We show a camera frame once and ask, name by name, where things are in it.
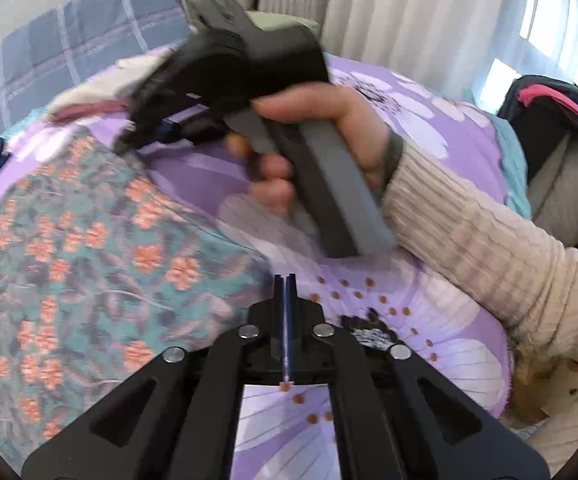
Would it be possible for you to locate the green pillow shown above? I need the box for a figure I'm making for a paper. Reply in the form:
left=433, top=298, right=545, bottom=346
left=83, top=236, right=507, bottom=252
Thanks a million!
left=249, top=10, right=320, bottom=36

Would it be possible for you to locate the blue plaid pillow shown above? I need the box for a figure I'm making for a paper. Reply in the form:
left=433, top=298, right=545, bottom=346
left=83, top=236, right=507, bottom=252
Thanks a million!
left=0, top=0, right=195, bottom=146

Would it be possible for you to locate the person's right forearm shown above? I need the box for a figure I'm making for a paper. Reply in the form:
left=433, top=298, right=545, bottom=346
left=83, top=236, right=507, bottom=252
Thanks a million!
left=381, top=135, right=578, bottom=381

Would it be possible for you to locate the person's cream cardigan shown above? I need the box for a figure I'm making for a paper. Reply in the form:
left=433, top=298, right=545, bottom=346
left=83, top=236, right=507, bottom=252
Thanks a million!
left=506, top=345, right=578, bottom=476

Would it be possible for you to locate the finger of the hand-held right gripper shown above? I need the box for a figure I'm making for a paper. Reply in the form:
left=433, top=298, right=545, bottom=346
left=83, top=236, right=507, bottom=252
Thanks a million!
left=114, top=55, right=205, bottom=156

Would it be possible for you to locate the teal floral shirt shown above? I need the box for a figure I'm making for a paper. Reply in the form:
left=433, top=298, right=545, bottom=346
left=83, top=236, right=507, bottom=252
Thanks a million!
left=0, top=132, right=275, bottom=466

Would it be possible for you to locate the purple floral bedsheet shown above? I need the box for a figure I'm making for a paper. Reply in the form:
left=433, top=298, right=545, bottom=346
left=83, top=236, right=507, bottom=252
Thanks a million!
left=0, top=45, right=532, bottom=480

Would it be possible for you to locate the bright window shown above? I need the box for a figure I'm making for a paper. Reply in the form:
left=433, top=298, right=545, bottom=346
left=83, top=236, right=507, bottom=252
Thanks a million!
left=484, top=0, right=578, bottom=106

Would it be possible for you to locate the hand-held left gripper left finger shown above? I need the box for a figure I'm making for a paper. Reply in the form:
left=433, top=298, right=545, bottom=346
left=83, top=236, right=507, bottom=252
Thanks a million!
left=22, top=274, right=290, bottom=480

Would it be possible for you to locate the grey cloth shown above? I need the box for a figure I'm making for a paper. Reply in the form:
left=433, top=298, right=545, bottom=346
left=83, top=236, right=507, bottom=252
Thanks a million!
left=526, top=135, right=578, bottom=248

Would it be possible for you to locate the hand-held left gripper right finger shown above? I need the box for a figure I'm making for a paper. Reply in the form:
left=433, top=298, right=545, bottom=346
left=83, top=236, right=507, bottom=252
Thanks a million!
left=287, top=274, right=550, bottom=480

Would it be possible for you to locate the folded pink clothing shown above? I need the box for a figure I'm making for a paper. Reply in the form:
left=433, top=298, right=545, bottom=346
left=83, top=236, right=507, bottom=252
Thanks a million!
left=49, top=100, right=135, bottom=123

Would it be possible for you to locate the folded beige clothing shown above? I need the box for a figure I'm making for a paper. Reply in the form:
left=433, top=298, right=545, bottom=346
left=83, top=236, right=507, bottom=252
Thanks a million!
left=46, top=45, right=180, bottom=116

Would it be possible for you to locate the black and pink jacket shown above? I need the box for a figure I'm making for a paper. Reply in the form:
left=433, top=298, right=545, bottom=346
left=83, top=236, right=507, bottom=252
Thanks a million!
left=496, top=75, right=578, bottom=248

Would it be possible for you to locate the white curtain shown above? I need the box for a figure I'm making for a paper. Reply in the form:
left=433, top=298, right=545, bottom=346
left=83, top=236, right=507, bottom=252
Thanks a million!
left=194, top=0, right=578, bottom=111

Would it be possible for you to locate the person's right hand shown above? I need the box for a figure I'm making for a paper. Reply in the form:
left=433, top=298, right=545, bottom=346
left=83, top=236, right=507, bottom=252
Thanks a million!
left=226, top=82, right=405, bottom=217

